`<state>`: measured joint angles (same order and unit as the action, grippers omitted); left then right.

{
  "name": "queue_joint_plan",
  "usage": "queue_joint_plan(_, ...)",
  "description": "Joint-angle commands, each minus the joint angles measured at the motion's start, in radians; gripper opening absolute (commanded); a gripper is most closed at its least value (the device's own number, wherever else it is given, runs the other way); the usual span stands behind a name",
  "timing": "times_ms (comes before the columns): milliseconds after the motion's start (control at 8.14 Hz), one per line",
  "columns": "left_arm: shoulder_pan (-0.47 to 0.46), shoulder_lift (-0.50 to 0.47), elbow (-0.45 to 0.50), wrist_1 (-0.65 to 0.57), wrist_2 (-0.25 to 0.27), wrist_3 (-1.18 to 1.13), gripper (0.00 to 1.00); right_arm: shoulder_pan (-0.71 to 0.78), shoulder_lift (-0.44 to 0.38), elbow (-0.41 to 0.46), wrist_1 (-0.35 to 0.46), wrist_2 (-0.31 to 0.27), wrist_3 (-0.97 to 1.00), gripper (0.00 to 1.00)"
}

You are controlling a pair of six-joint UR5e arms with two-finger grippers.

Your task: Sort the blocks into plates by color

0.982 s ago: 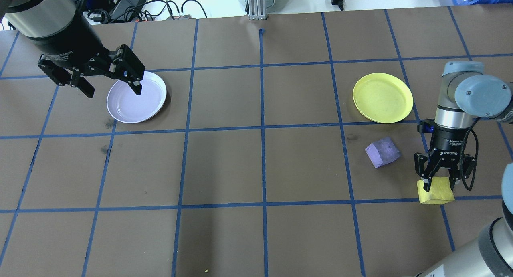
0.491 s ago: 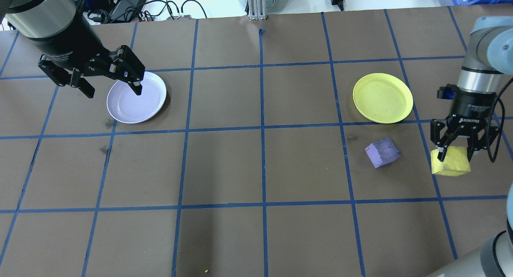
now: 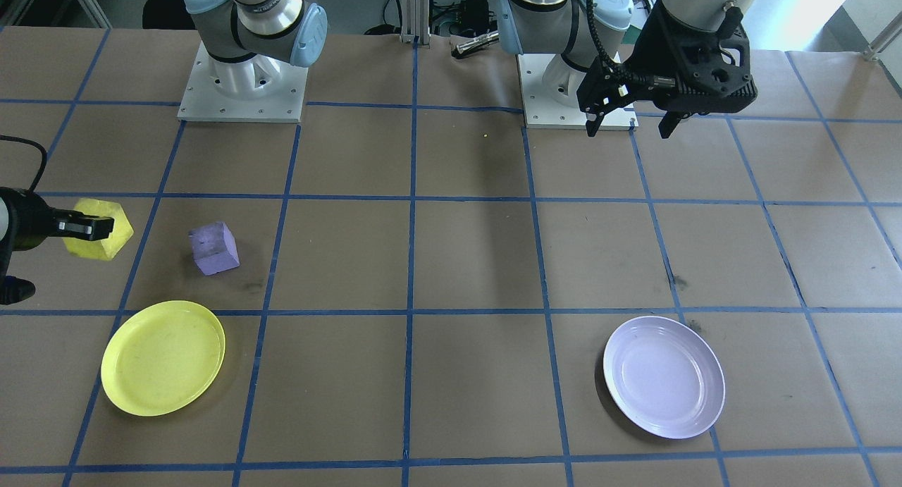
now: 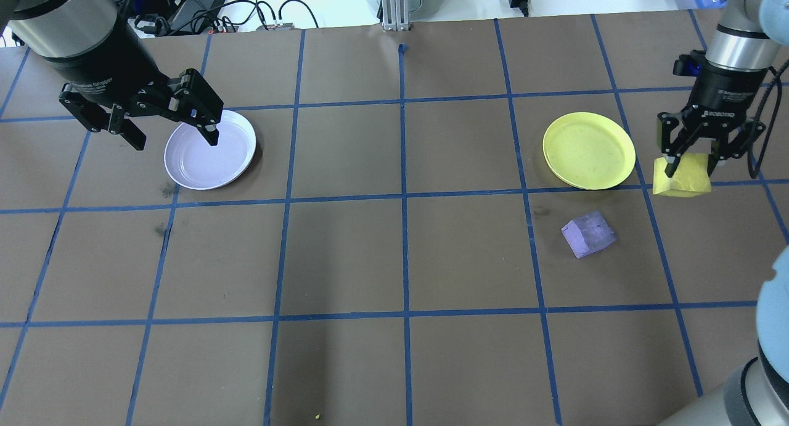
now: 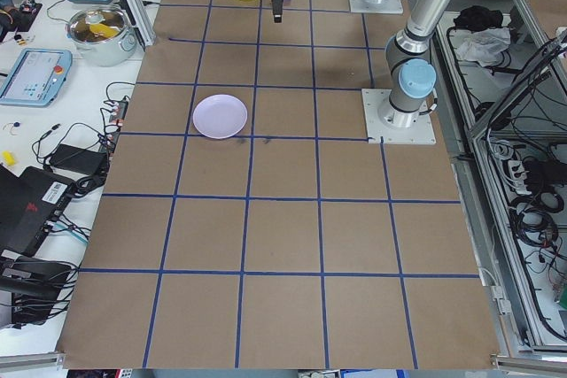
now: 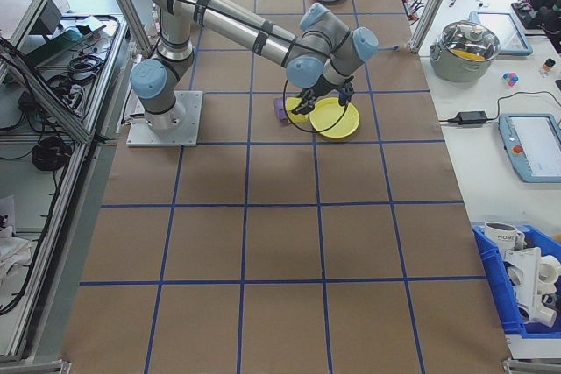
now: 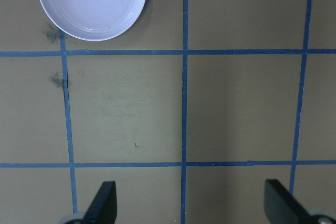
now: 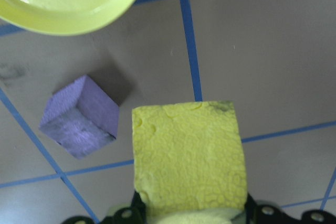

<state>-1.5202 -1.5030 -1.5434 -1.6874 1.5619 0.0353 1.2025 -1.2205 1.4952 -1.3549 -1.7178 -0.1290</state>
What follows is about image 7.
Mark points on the lilac round plate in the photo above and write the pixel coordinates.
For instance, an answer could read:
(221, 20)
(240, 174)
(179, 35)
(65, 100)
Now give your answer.
(92, 1)

